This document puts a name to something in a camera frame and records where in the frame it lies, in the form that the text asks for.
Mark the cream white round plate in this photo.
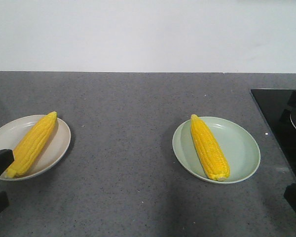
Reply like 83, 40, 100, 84
0, 115, 71, 181

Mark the black glass gas cooktop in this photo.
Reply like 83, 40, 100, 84
251, 88, 296, 177

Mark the pale green round plate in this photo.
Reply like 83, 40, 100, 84
172, 117, 261, 185

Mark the corn cob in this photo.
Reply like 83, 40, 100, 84
6, 112, 57, 178
190, 114, 230, 182

